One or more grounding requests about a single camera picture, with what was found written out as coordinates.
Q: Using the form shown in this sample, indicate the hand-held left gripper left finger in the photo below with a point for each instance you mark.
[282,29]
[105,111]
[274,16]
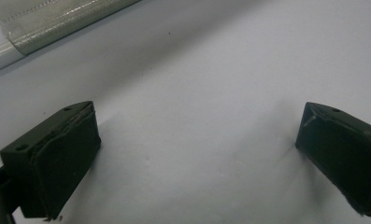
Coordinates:
[61,158]

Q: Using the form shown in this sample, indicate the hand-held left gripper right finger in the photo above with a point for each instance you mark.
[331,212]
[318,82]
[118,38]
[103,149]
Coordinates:
[345,149]

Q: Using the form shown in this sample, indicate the metal shoe rack grey shelves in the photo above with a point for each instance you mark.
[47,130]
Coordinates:
[49,21]

